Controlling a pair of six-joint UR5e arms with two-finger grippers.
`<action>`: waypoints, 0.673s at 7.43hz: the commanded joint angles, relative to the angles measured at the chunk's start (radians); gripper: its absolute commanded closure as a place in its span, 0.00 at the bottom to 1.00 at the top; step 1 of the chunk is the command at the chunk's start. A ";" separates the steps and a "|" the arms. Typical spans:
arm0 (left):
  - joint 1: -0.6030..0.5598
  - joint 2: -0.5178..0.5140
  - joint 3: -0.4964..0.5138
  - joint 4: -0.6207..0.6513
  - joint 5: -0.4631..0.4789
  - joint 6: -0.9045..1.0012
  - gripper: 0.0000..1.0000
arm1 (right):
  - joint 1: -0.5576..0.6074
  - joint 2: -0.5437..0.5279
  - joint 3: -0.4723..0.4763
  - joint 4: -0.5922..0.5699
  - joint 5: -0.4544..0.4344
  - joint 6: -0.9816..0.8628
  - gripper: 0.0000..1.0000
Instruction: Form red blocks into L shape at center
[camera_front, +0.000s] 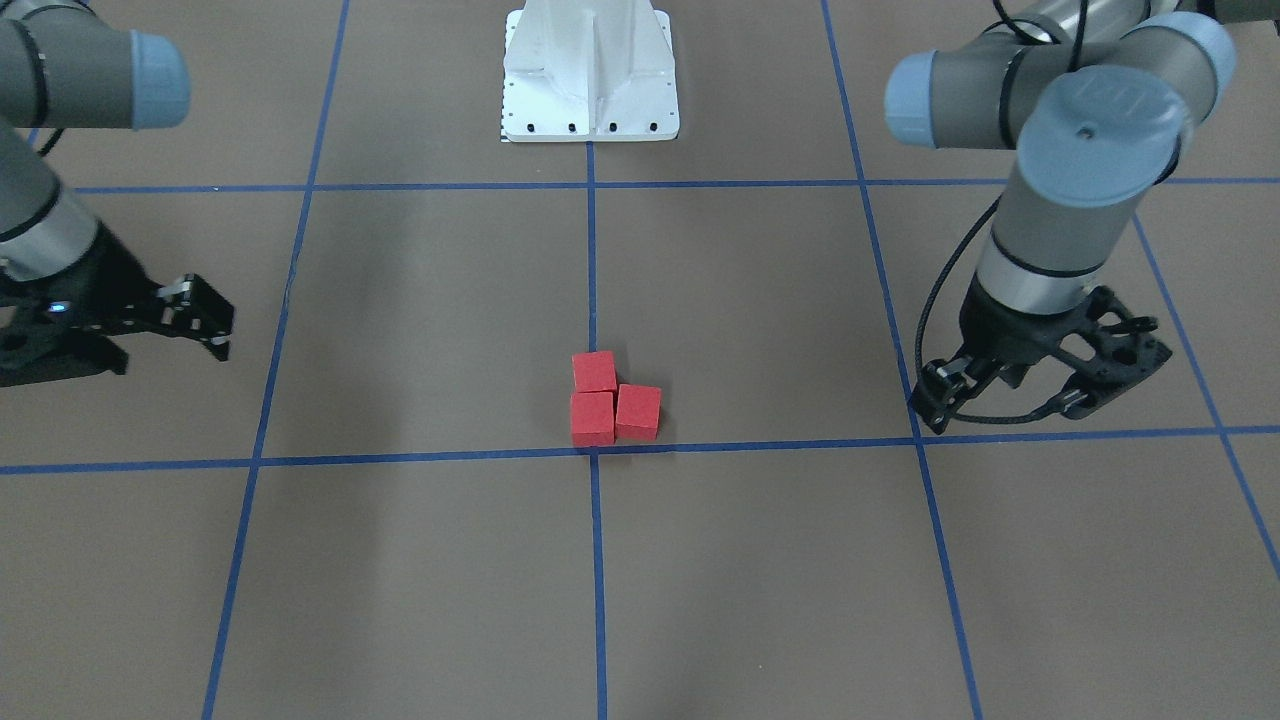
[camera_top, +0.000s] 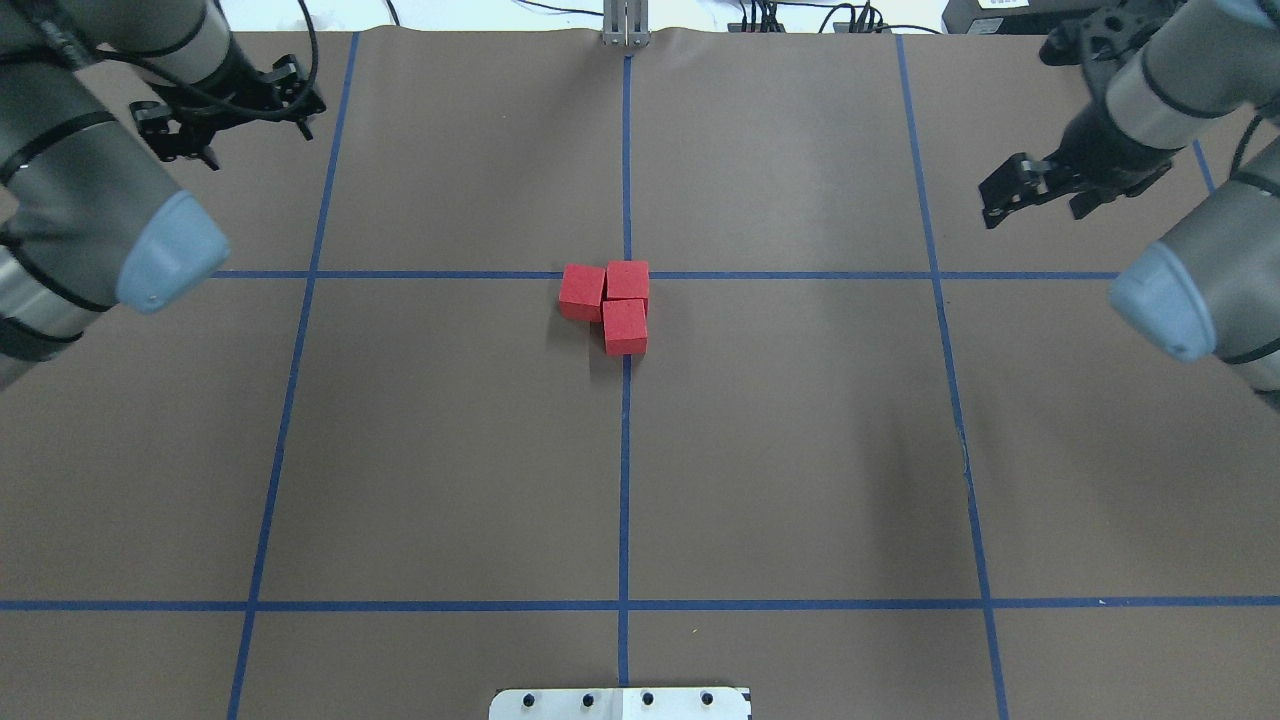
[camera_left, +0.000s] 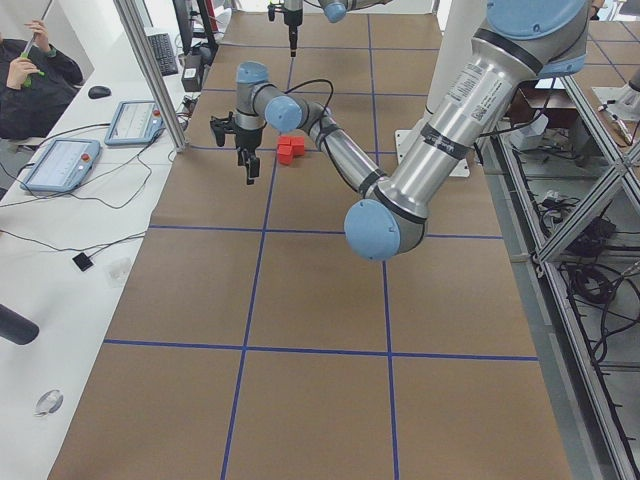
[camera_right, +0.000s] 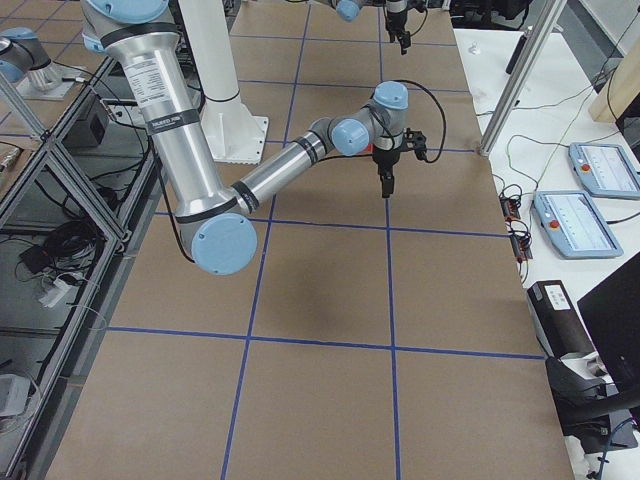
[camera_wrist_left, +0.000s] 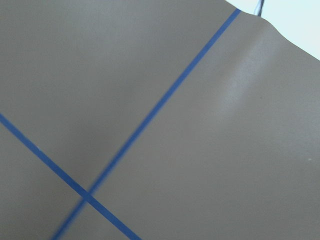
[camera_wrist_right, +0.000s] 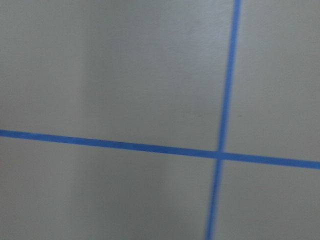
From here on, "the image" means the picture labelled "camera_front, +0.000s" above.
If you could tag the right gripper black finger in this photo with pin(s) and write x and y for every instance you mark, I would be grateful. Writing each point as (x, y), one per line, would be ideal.
(190, 308)

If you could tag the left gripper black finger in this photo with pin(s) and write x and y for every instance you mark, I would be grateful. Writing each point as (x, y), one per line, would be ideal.
(944, 387)

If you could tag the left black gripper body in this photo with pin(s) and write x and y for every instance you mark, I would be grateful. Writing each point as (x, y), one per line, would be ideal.
(1008, 342)

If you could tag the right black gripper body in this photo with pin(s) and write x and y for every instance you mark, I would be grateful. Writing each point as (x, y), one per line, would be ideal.
(108, 290)

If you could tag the red block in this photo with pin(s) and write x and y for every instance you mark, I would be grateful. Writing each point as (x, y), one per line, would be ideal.
(637, 412)
(592, 419)
(594, 372)

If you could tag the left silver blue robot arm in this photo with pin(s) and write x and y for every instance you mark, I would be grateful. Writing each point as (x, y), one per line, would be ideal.
(1100, 101)

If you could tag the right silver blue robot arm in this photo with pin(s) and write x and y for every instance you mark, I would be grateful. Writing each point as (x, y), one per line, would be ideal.
(65, 68)

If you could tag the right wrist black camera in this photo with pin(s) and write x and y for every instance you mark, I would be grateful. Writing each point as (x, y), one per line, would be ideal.
(41, 342)

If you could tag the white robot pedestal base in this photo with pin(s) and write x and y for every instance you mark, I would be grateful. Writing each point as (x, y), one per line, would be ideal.
(589, 71)

